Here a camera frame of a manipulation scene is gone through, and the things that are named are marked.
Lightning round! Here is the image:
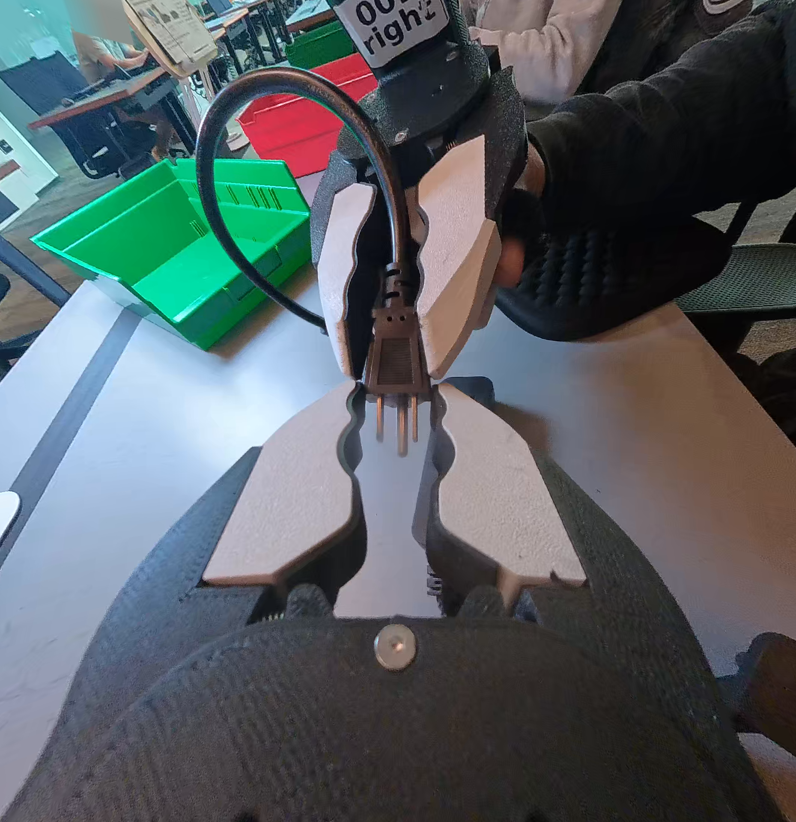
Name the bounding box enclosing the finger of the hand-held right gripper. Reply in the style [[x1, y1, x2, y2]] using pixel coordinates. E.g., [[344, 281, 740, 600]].
[[316, 182, 379, 378], [411, 134, 503, 381]]

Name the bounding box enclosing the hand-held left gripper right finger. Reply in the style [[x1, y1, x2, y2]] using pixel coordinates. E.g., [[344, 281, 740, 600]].
[[412, 382, 588, 588]]

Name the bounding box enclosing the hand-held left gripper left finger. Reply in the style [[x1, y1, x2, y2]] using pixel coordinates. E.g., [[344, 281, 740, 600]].
[[202, 382, 372, 601]]

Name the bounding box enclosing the black power cord with plug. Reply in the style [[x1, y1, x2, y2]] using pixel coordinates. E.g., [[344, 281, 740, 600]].
[[195, 66, 432, 458]]

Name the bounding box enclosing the red plastic bin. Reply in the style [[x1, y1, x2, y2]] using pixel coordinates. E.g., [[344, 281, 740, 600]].
[[236, 53, 381, 179]]

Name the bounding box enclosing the person's right forearm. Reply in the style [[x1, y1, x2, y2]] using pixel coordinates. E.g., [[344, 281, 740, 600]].
[[525, 0, 796, 238]]

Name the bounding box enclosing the person's right hand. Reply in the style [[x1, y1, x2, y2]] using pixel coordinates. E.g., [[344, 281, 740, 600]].
[[496, 141, 549, 291]]

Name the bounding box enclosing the green plastic bin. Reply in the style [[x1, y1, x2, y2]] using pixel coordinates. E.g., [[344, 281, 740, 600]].
[[30, 157, 312, 352], [284, 19, 357, 70]]

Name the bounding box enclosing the paper on wooden stand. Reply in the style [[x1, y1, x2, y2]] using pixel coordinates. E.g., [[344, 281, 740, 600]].
[[122, 0, 220, 81]]

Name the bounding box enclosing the wooden top desk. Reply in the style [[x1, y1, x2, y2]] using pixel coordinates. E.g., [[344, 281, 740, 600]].
[[28, 64, 180, 132]]

